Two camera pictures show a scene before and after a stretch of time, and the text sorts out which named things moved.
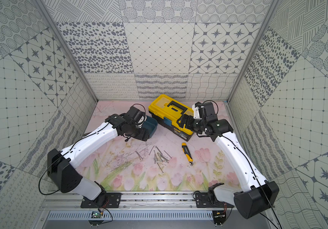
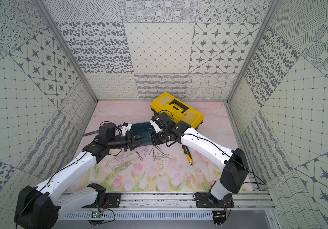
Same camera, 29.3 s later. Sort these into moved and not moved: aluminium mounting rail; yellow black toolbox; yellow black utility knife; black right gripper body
Moved: black right gripper body
Not moved: yellow black toolbox; yellow black utility knife; aluminium mounting rail
